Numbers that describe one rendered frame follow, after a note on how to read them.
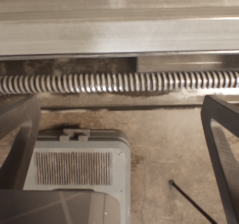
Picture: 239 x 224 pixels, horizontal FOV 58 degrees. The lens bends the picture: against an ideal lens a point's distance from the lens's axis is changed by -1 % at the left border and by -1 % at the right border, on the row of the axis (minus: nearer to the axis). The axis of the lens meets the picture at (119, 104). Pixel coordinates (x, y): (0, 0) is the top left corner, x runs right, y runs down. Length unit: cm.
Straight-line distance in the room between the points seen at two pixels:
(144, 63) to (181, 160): 75
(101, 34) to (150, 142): 97
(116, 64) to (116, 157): 43
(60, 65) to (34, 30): 45
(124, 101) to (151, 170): 62
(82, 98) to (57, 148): 31
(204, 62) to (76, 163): 68
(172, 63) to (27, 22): 50
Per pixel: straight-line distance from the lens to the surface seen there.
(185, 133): 130
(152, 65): 74
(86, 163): 104
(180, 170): 136
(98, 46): 38
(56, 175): 109
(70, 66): 83
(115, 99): 81
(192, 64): 77
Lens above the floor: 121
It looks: 82 degrees down
